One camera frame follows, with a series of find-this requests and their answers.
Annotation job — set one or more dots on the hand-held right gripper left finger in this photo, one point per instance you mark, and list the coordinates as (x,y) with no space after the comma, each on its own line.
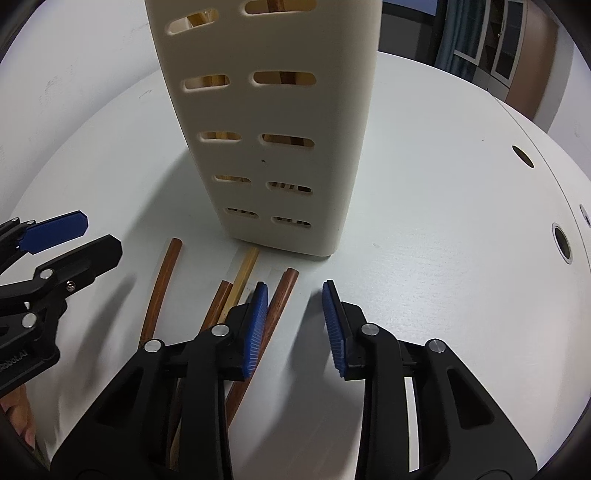
(256,332)

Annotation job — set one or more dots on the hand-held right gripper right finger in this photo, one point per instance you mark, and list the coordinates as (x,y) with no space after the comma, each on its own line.
(332,323)

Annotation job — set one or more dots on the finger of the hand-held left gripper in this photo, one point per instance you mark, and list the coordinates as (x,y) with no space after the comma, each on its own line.
(87,258)
(55,230)

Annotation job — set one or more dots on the dark brown chopstick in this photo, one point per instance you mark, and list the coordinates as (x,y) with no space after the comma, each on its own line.
(161,290)
(281,300)
(219,300)

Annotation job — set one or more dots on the cream slotted utensil holder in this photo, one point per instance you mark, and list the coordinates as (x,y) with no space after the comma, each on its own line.
(277,110)

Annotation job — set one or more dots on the person's left hand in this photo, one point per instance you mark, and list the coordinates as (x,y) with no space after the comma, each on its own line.
(16,413)

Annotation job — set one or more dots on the white ringed desk grommet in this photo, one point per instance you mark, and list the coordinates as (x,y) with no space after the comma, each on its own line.
(569,251)

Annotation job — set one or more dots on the blue curtain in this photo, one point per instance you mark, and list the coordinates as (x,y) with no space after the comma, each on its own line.
(450,37)

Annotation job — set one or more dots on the brown glass-door cabinet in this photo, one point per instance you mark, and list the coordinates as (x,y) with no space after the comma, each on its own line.
(531,69)

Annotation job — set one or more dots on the dark framed balcony window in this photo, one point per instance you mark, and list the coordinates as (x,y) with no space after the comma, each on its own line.
(413,3)

